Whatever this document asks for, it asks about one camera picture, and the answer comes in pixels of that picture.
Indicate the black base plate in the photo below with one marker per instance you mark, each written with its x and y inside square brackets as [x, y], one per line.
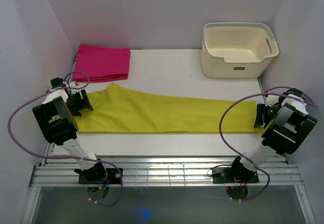
[236, 182]
[111, 177]

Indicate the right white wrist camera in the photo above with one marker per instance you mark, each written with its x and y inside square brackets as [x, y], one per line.
[271, 100]

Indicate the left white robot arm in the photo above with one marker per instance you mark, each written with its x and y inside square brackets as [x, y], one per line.
[56, 119]

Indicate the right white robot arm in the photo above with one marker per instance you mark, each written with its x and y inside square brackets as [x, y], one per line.
[286, 124]

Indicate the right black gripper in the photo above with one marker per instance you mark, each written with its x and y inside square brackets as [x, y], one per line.
[258, 121]

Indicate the folded pink trousers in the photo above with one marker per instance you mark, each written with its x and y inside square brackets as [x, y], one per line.
[99, 64]

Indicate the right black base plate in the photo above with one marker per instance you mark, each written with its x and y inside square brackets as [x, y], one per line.
[236, 182]

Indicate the yellow-green trousers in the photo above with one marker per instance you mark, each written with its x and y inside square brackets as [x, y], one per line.
[124, 111]

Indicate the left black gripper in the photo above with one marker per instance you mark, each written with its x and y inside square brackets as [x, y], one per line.
[75, 110]

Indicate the aluminium rail frame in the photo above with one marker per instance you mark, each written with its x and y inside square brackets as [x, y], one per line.
[164, 172]

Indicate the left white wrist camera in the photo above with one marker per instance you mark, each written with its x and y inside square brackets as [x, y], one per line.
[71, 85]

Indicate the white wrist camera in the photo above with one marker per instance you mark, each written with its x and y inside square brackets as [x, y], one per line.
[271, 100]
[71, 85]

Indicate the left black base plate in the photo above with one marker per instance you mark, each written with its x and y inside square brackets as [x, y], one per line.
[111, 177]

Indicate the cream perforated plastic basket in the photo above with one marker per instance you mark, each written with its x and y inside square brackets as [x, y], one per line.
[237, 50]

